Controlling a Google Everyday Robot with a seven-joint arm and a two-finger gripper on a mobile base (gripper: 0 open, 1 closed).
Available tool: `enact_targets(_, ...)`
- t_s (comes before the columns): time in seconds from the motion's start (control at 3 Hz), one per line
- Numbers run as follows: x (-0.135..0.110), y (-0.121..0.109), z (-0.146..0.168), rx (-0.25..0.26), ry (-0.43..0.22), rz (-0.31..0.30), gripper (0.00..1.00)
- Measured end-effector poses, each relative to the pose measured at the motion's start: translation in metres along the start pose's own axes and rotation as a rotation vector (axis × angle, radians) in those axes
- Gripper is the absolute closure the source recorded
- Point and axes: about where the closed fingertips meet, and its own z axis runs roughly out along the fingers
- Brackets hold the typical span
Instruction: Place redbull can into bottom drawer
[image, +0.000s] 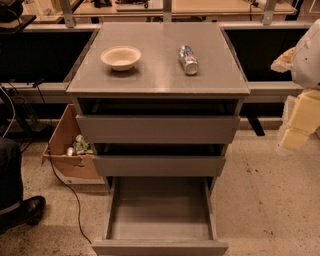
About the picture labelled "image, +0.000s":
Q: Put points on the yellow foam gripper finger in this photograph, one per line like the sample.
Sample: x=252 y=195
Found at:
x=301 y=118

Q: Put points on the silver blue redbull can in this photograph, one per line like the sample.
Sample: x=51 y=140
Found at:
x=188 y=60

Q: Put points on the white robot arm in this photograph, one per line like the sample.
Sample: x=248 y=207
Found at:
x=303 y=61

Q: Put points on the grey top drawer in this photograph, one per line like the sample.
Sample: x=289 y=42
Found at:
x=161 y=129

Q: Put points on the grey drawer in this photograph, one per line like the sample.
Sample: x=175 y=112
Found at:
x=159 y=216
x=171 y=160
x=161 y=129

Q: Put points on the grey drawer cabinet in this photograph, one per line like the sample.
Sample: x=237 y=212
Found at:
x=157 y=84

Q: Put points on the grey bottom drawer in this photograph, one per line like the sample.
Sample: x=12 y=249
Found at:
x=159 y=216

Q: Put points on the grey middle drawer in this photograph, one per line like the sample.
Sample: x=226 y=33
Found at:
x=171 y=160

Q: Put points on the white paper bowl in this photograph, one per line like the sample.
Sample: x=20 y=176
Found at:
x=120 y=58

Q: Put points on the crumpled trash in box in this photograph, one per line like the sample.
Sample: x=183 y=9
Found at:
x=79 y=147

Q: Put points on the cardboard box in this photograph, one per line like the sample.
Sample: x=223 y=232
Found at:
x=73 y=168

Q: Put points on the black shoe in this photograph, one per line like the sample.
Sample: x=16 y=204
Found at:
x=29 y=212

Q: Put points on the wooden workbench in background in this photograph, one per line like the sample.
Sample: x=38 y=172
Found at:
x=48 y=11

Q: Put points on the dark trouser leg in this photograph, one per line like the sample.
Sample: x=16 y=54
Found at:
x=11 y=187

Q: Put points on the grey metal rail frame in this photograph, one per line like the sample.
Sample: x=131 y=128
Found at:
x=253 y=43

